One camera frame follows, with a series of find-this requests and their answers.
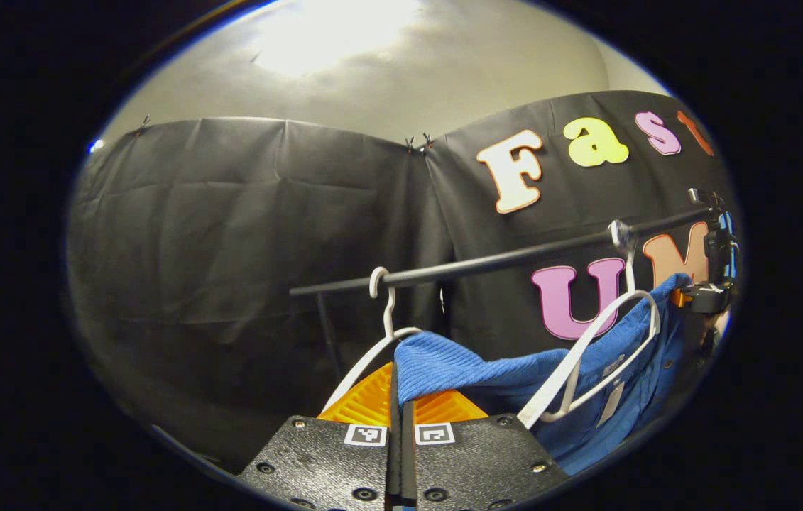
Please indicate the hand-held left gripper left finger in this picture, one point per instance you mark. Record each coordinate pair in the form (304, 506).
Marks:
(330, 461)

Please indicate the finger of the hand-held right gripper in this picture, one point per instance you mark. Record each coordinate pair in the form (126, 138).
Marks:
(703, 297)

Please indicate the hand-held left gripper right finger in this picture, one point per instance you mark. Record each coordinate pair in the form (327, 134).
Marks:
(479, 461)

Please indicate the white hanger with clear hook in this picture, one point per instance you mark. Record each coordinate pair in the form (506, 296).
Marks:
(570, 365)

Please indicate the white empty clothes hanger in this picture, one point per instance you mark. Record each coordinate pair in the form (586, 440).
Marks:
(388, 316)

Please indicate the black clothes rack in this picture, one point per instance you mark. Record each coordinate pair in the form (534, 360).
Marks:
(486, 261)

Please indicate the metal backdrop clip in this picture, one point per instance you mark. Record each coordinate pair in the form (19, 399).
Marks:
(143, 125)
(427, 140)
(410, 145)

